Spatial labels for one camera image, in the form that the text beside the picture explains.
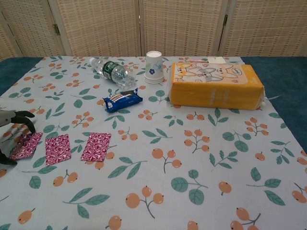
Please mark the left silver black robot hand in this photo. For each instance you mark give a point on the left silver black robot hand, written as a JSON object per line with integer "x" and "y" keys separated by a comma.
{"x": 14, "y": 117}

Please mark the clear plastic water bottle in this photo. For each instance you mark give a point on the clear plastic water bottle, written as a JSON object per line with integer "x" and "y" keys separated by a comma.
{"x": 112, "y": 72}

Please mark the blue cookie packet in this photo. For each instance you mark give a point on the blue cookie packet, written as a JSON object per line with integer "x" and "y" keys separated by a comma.
{"x": 123, "y": 99}

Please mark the white floral paper cup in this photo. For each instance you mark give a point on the white floral paper cup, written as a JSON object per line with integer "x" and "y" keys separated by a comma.
{"x": 154, "y": 69}

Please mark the floral printed tablecloth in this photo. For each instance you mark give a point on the floral printed tablecloth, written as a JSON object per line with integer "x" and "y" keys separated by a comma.
{"x": 180, "y": 155}

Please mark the woven folding screen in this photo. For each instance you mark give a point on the woven folding screen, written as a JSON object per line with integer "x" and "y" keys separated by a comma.
{"x": 182, "y": 26}

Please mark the orange cartoon tissue pack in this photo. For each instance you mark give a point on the orange cartoon tissue pack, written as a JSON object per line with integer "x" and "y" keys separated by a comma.
{"x": 216, "y": 91}

